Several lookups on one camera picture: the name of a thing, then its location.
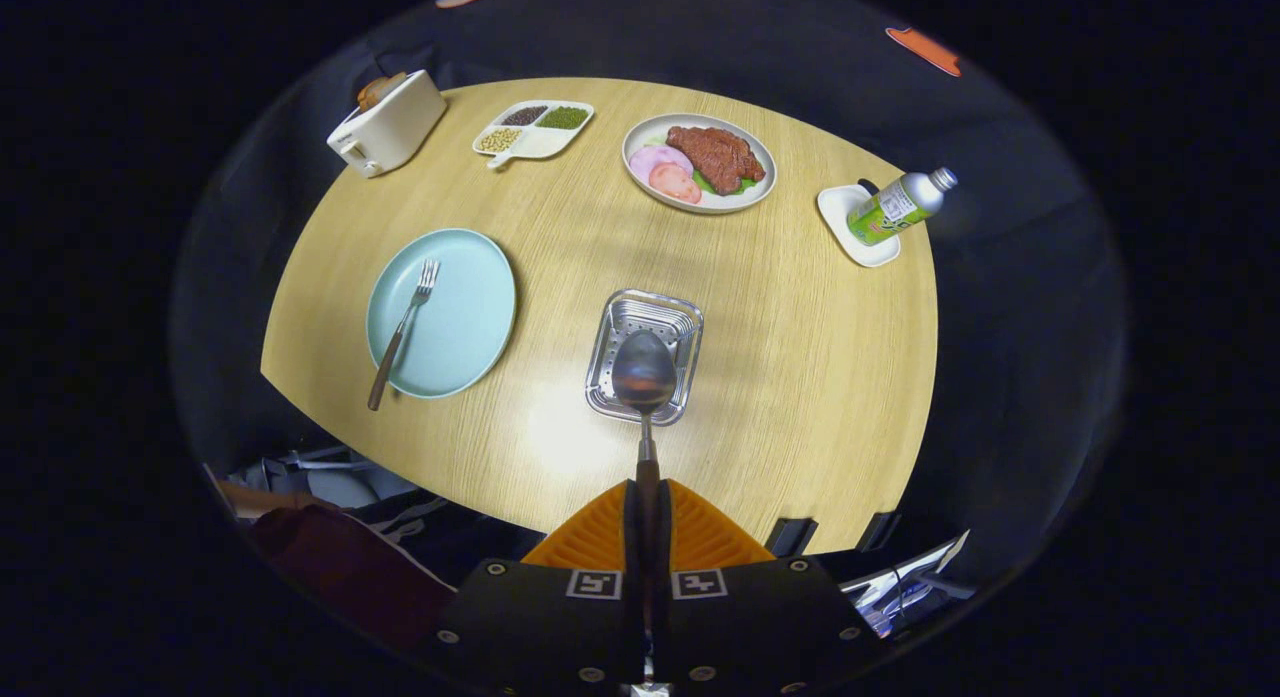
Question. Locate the black table bracket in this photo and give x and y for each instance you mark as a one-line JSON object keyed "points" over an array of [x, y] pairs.
{"points": [[878, 532], [790, 537]]}

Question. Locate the light blue round plate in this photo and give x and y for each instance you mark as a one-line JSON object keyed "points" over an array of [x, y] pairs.
{"points": [[460, 317]]}

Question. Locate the black backdrop cloth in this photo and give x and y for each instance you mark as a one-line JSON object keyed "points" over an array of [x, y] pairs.
{"points": [[700, 37]]}

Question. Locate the green and silver bottle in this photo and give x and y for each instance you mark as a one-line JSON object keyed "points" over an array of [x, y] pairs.
{"points": [[890, 209]]}

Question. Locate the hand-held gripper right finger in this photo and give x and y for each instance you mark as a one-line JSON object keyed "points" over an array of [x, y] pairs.
{"points": [[665, 547]]}

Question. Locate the dark red cloth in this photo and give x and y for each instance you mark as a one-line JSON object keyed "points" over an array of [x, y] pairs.
{"points": [[340, 567]]}

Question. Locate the brown toast slice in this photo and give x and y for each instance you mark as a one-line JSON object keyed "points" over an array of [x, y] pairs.
{"points": [[380, 90]]}

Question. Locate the white divided dish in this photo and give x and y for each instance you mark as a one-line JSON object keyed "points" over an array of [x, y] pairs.
{"points": [[545, 144]]}

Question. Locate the dark bean pile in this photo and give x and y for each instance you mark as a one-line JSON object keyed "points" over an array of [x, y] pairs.
{"points": [[524, 115]]}

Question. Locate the yellow soybean pile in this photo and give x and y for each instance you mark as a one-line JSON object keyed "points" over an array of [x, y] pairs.
{"points": [[499, 139]]}

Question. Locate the white toaster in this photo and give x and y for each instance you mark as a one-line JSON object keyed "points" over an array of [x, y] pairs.
{"points": [[395, 127]]}

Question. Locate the grey floor clutter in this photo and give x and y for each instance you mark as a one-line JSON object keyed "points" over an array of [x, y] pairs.
{"points": [[340, 482]]}

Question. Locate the pink ham slice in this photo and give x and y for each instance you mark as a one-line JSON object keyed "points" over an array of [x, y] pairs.
{"points": [[650, 157]]}

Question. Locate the green mung bean pile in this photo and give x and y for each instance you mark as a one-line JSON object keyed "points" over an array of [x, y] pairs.
{"points": [[563, 118]]}

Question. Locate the brown steak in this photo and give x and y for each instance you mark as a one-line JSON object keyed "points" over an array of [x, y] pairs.
{"points": [[715, 157]]}

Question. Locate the salmon coloured meat slice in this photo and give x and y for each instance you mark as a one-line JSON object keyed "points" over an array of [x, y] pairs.
{"points": [[678, 184]]}

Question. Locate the white square coaster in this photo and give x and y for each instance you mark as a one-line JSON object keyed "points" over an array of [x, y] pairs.
{"points": [[838, 212]]}

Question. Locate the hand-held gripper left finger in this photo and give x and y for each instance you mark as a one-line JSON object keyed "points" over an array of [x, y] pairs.
{"points": [[632, 547]]}

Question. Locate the green lettuce leaf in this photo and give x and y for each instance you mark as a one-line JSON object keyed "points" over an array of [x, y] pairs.
{"points": [[741, 186]]}

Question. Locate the white oval plate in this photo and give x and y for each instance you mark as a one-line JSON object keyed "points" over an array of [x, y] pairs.
{"points": [[640, 132]]}

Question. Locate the silver metal frame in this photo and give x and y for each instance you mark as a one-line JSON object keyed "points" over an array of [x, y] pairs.
{"points": [[895, 592]]}

